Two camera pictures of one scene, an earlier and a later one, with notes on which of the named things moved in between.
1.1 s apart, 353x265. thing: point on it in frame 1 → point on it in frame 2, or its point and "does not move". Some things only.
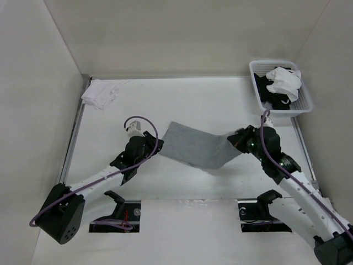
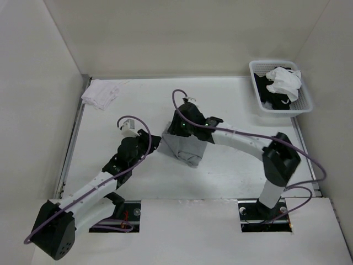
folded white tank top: [100, 93] does not move
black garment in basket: [278, 101] does not move
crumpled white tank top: [286, 83] does not move
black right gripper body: [246, 143] → [181, 128]
